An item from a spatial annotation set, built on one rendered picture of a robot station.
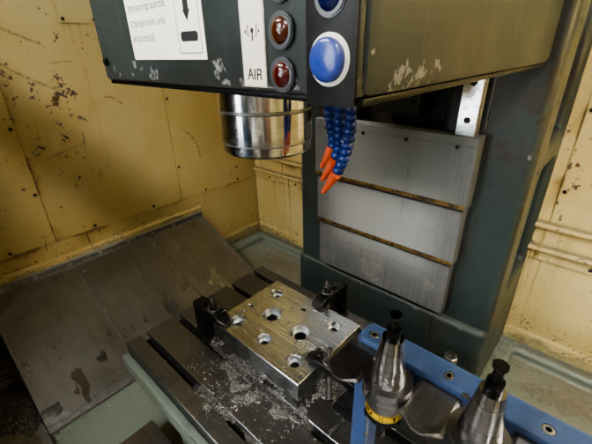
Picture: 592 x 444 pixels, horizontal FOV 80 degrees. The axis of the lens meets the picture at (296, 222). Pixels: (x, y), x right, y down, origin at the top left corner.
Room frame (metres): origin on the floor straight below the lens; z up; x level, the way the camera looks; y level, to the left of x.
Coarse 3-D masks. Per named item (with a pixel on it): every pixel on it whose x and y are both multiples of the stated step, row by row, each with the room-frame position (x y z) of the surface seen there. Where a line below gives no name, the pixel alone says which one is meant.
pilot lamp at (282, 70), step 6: (276, 66) 0.31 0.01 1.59; (282, 66) 0.31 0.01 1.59; (276, 72) 0.31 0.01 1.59; (282, 72) 0.31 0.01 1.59; (288, 72) 0.30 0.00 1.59; (276, 78) 0.31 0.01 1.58; (282, 78) 0.31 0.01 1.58; (288, 78) 0.30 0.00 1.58; (276, 84) 0.31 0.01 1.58; (282, 84) 0.31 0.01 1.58
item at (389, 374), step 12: (384, 336) 0.32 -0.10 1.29; (384, 348) 0.31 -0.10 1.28; (396, 348) 0.30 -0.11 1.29; (384, 360) 0.30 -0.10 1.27; (396, 360) 0.30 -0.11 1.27; (372, 372) 0.31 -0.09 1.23; (384, 372) 0.30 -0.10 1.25; (396, 372) 0.30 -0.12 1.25; (384, 384) 0.30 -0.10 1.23; (396, 384) 0.29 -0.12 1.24
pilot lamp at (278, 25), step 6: (276, 18) 0.31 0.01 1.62; (282, 18) 0.31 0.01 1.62; (276, 24) 0.31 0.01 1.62; (282, 24) 0.31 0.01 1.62; (270, 30) 0.32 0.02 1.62; (276, 30) 0.31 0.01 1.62; (282, 30) 0.31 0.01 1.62; (276, 36) 0.31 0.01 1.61; (282, 36) 0.31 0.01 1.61; (276, 42) 0.31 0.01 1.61; (282, 42) 0.31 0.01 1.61
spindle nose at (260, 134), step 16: (224, 96) 0.58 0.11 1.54; (240, 96) 0.56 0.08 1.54; (224, 112) 0.59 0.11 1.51; (240, 112) 0.56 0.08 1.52; (256, 112) 0.55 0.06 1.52; (272, 112) 0.55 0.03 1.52; (288, 112) 0.57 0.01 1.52; (304, 112) 0.59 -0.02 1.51; (224, 128) 0.59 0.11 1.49; (240, 128) 0.56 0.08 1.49; (256, 128) 0.55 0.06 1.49; (272, 128) 0.55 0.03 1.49; (288, 128) 0.56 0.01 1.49; (304, 128) 0.59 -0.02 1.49; (224, 144) 0.60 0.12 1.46; (240, 144) 0.56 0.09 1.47; (256, 144) 0.55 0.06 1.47; (272, 144) 0.55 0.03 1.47; (288, 144) 0.56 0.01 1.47; (304, 144) 0.59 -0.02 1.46
